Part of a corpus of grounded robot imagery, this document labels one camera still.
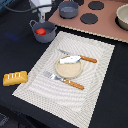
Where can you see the knife with orange handle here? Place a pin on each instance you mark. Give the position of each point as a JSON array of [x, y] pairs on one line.
[[82, 57]]

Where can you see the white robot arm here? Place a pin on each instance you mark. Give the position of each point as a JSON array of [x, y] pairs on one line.
[[41, 7]]

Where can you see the round wooden plate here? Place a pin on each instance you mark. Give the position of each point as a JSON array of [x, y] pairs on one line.
[[68, 70]]

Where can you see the beige bowl on stove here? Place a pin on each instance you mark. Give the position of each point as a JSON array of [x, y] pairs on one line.
[[122, 15]]

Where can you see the beige woven placemat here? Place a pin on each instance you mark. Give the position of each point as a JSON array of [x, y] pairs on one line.
[[68, 103]]

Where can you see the fork with orange handle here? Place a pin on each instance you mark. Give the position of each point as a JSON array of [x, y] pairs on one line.
[[66, 81]]

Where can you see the grey saucepan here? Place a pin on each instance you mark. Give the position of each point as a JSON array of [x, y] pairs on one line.
[[68, 9]]

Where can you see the brown toy stove top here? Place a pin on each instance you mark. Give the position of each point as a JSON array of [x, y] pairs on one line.
[[104, 27]]

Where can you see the yellow bread loaf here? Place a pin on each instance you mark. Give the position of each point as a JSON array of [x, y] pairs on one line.
[[15, 78]]

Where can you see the white blue fish toy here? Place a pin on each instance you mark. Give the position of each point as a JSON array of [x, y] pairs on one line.
[[70, 59]]

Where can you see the red tomato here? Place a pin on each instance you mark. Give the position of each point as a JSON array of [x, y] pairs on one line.
[[41, 31]]

